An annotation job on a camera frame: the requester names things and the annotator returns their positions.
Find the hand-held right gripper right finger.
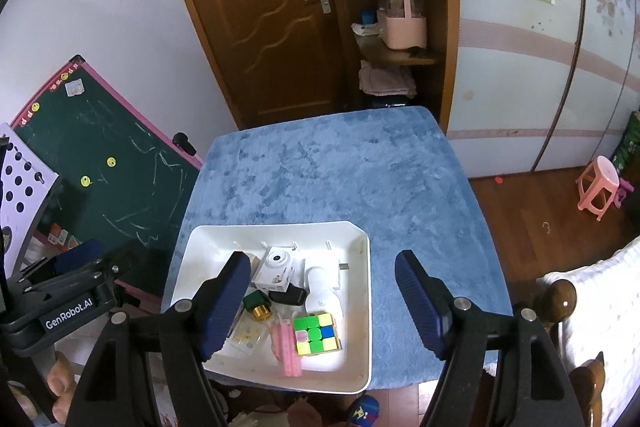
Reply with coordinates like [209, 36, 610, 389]
[394, 249, 581, 427]

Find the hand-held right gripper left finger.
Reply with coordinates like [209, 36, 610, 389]
[65, 251, 252, 427]

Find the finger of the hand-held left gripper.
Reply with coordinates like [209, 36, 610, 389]
[100, 239, 168, 293]
[52, 240, 107, 275]

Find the perfume bottle green cap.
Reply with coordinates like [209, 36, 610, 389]
[231, 314, 275, 358]
[243, 289, 273, 322]

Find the white plastic tray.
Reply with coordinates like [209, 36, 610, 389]
[160, 220, 372, 395]

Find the small black device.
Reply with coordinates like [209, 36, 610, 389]
[267, 284, 308, 307]

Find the white toy camera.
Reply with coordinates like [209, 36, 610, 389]
[250, 246, 307, 293]

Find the pink rectangular case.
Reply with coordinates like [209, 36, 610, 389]
[271, 319, 303, 378]

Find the white charger adapter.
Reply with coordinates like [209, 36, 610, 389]
[300, 257, 352, 289]

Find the colourful puzzle cube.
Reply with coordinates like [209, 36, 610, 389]
[292, 311, 343, 357]

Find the white plastic dispenser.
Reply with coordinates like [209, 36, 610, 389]
[304, 267, 347, 323]

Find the person's left hand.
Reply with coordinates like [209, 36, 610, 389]
[47, 351, 83, 425]

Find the picture card set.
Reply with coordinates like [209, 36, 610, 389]
[47, 229, 83, 250]

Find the pink framed chalkboard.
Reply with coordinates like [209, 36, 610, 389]
[10, 54, 205, 303]

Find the white perforated board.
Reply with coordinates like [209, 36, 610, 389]
[0, 122, 61, 278]

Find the blue slipper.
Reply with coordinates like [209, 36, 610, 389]
[345, 394, 381, 427]

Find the black knob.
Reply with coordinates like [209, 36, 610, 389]
[172, 133, 197, 155]

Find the blue plush tablecloth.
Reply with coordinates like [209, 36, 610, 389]
[167, 106, 515, 393]

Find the white quilt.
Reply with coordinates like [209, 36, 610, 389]
[536, 234, 640, 427]

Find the pink plastic stool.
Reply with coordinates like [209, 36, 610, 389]
[576, 157, 623, 222]

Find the pink folded cloth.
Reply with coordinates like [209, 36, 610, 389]
[358, 59, 417, 98]

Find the flowered sliding wardrobe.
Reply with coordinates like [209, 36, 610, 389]
[445, 0, 640, 180]

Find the brown wooden door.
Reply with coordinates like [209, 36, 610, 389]
[157, 0, 346, 130]

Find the green bag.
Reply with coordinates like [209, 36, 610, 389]
[612, 109, 640, 178]

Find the pink basket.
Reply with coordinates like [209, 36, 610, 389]
[376, 0, 428, 50]

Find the wooden corner shelf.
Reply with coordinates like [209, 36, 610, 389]
[340, 0, 461, 130]

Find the wooden bed post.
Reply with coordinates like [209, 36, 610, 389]
[535, 279, 607, 427]

